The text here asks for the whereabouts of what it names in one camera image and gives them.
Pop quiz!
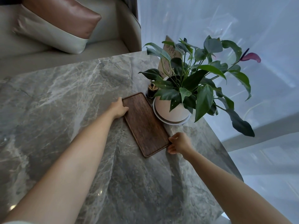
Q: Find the green leafy plant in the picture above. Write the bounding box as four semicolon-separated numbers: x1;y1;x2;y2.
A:
138;35;261;138

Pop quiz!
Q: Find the person's left forearm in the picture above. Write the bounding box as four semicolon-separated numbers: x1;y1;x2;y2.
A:
2;111;116;224

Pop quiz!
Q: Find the white pot saucer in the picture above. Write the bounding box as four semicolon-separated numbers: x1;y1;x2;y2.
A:
152;100;192;125

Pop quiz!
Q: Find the beige sofa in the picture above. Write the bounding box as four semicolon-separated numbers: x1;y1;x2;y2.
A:
0;0;142;78

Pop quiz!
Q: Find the person's left hand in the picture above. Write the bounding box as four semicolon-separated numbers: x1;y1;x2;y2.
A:
108;97;129;120

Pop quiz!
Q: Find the tan paper card sign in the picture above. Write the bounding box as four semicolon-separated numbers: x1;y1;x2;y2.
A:
158;35;183;79

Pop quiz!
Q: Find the white round plant pot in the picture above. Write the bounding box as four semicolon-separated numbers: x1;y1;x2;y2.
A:
155;76;191;122

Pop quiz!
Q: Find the person's right forearm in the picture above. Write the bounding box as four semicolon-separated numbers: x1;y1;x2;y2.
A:
182;150;292;224

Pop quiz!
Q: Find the black toothpick holder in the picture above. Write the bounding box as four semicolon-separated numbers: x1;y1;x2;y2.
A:
146;83;159;99

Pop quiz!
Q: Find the brown and cream cushion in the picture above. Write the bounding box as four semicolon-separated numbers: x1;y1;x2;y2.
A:
13;0;102;54

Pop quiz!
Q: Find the person's right hand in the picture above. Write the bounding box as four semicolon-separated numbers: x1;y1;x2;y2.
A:
167;132;192;159

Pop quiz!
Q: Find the dark wooden tray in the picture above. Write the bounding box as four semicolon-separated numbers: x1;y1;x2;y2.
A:
122;92;173;158

